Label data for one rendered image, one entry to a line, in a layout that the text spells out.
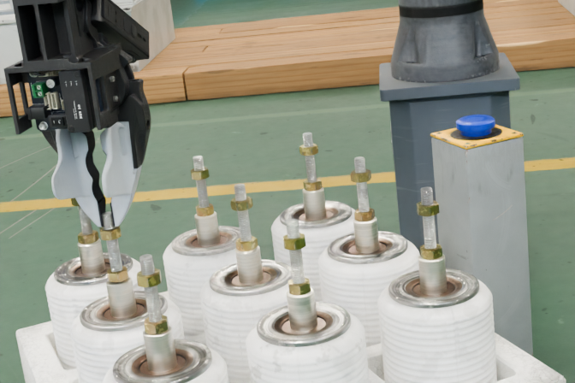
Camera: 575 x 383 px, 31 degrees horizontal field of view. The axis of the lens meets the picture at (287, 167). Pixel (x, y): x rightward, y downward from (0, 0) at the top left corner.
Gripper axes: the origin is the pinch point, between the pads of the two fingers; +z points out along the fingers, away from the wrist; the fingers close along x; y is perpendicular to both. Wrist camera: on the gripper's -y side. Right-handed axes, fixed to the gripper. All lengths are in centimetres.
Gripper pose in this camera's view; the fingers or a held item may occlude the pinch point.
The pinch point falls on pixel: (109, 208)
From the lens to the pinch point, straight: 89.7
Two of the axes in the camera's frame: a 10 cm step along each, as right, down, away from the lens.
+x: 9.7, -0.4, -2.3
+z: 1.1, 9.5, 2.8
